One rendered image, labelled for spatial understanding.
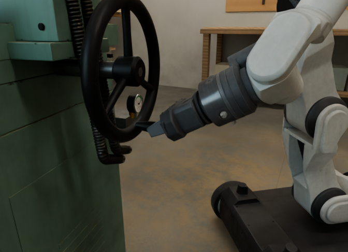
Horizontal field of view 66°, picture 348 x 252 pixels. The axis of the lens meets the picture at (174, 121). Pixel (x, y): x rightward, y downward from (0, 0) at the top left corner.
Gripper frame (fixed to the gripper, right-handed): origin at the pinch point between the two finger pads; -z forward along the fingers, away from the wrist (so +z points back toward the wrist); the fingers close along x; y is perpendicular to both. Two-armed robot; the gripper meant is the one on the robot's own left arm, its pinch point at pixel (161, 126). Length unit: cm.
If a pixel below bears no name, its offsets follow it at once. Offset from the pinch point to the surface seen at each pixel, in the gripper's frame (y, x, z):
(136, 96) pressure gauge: 7.9, 26.6, -17.3
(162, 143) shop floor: -33, 137, -82
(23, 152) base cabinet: 8.5, -10.8, -24.2
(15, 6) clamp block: 30.9, -7.8, -9.6
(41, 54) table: 21.3, -9.7, -8.2
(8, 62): 23.6, -10.1, -15.4
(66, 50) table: 20.6, -6.0, -6.2
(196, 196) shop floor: -55, 77, -44
